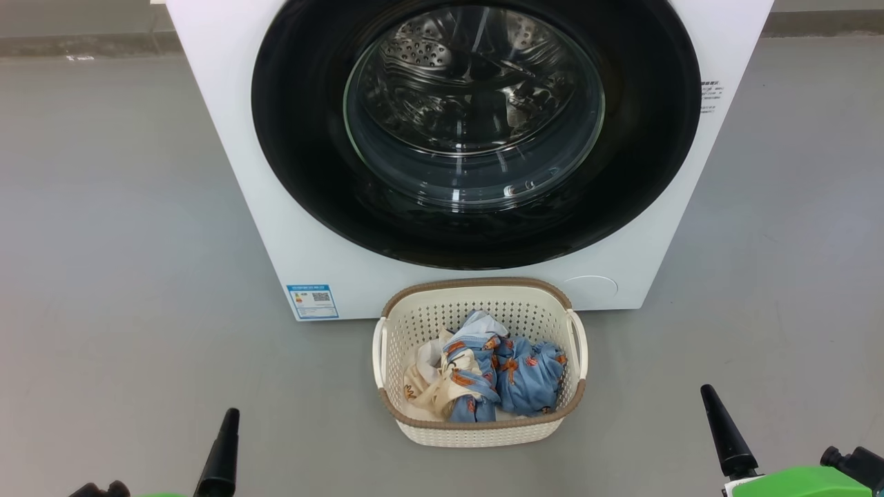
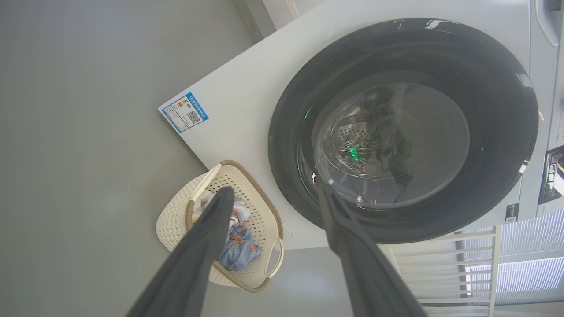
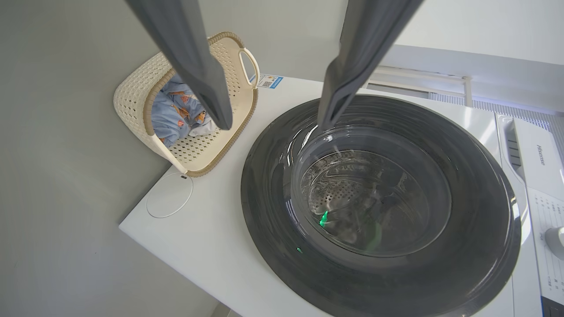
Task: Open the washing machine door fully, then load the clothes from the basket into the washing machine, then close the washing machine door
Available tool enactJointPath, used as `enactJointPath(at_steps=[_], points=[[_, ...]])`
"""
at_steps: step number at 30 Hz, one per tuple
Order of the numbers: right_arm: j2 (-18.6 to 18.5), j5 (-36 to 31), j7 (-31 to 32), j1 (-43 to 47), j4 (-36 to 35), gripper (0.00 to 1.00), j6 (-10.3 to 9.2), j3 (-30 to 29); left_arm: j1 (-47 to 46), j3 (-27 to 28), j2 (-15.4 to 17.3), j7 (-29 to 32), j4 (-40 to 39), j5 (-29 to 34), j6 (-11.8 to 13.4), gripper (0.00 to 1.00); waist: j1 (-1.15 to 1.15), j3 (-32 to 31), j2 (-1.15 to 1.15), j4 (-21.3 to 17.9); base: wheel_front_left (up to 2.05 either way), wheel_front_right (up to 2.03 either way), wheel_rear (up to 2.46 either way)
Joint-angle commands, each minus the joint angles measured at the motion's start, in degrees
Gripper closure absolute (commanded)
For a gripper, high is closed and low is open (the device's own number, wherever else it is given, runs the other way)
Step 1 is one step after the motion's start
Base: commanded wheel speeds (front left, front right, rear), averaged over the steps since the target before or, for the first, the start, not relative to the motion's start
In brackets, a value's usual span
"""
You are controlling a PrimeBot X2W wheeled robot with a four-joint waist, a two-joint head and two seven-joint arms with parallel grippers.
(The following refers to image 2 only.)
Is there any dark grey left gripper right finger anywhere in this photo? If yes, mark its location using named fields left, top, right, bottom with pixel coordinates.
left=317, top=183, right=428, bottom=317

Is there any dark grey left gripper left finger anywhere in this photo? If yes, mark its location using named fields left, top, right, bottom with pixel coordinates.
left=126, top=186, right=235, bottom=317

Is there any blue patterned cloth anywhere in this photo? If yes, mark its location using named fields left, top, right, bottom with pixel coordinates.
left=217, top=211, right=263, bottom=272

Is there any white cloth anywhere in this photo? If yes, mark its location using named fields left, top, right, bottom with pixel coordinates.
left=194, top=192, right=252, bottom=221

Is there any black round glass door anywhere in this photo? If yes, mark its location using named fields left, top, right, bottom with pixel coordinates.
left=268, top=18, right=539, bottom=244

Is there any stainless steel washing machine drum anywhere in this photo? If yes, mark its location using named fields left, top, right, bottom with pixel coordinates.
left=333, top=121, right=408, bottom=179

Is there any white front-load washing machine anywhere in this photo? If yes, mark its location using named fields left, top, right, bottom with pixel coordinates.
left=158, top=0, right=564, bottom=251

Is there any black glossy control panel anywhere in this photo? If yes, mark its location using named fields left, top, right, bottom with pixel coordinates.
left=538, top=145, right=564, bottom=204

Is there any cream perforated laundry basket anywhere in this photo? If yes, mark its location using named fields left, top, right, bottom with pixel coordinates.
left=156, top=160, right=285, bottom=293

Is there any white slatted rack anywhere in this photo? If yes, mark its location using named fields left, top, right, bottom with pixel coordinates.
left=388, top=225, right=502, bottom=317

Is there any blue energy label sticker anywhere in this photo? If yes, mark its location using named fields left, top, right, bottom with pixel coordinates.
left=161, top=92, right=209, bottom=133

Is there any white detergent drawer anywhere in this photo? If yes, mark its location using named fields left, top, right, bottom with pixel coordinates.
left=532, top=0, right=564, bottom=48

